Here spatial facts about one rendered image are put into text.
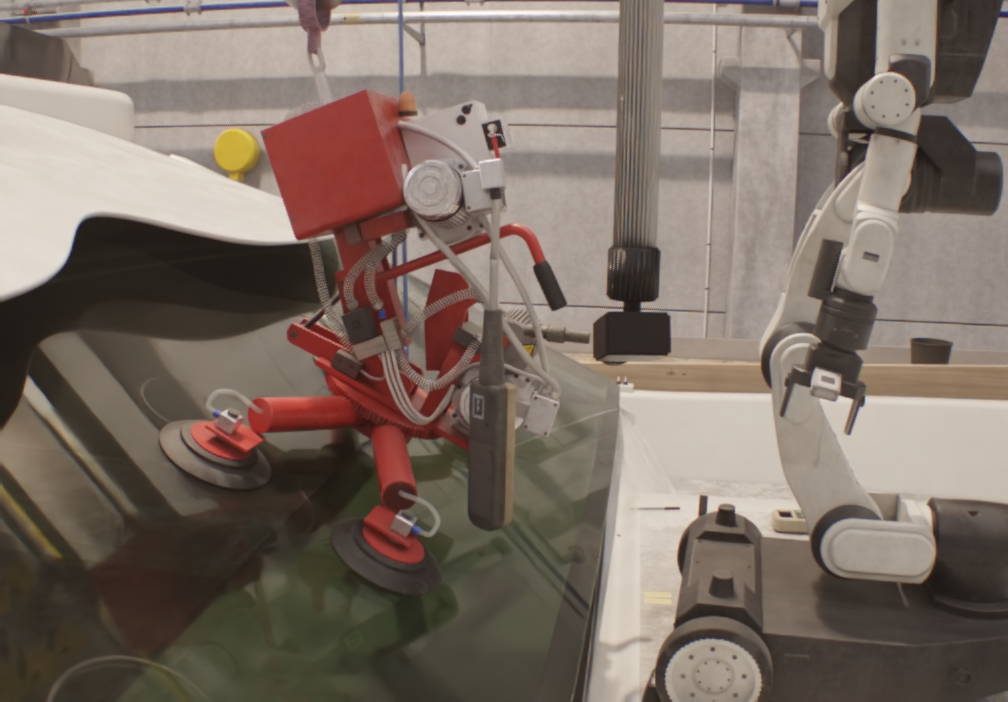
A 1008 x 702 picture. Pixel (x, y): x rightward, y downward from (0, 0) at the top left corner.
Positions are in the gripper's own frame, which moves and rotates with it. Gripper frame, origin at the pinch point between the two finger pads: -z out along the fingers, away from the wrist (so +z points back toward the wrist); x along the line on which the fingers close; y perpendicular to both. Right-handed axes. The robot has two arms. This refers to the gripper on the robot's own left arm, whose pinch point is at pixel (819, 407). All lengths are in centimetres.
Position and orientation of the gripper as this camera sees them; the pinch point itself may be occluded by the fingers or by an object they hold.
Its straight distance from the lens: 153.9
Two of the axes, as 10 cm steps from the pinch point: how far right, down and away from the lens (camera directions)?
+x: -9.4, -2.6, 2.2
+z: 2.1, -9.5, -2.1
